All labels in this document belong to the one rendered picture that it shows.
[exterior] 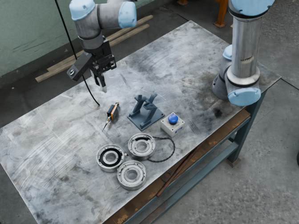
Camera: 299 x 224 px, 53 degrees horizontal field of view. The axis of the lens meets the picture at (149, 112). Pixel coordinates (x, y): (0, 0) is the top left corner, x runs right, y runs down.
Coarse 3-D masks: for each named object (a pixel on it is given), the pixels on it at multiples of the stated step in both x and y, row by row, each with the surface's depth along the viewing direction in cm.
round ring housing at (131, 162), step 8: (128, 160) 109; (136, 160) 109; (120, 168) 108; (128, 168) 109; (136, 168) 109; (144, 168) 108; (120, 176) 107; (144, 176) 107; (120, 184) 106; (136, 184) 105
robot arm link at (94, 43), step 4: (100, 36) 95; (80, 40) 96; (84, 40) 94; (88, 40) 94; (92, 40) 94; (96, 40) 95; (100, 40) 96; (84, 44) 95; (88, 44) 95; (92, 44) 95; (96, 44) 96; (100, 44) 97; (88, 48) 96; (92, 48) 96
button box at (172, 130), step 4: (172, 112) 122; (168, 116) 121; (164, 120) 120; (168, 120) 120; (180, 120) 120; (164, 124) 119; (168, 124) 119; (172, 124) 118; (176, 124) 118; (180, 124) 118; (184, 124) 120; (164, 128) 121; (168, 128) 118; (172, 128) 117; (176, 128) 117; (180, 128) 120; (168, 132) 120; (172, 132) 117; (176, 132) 119; (172, 136) 119
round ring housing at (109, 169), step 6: (108, 144) 114; (114, 144) 114; (102, 150) 114; (120, 150) 113; (96, 156) 111; (108, 156) 114; (114, 156) 115; (108, 162) 110; (114, 162) 110; (120, 162) 110; (102, 168) 109; (108, 168) 108; (114, 168) 108
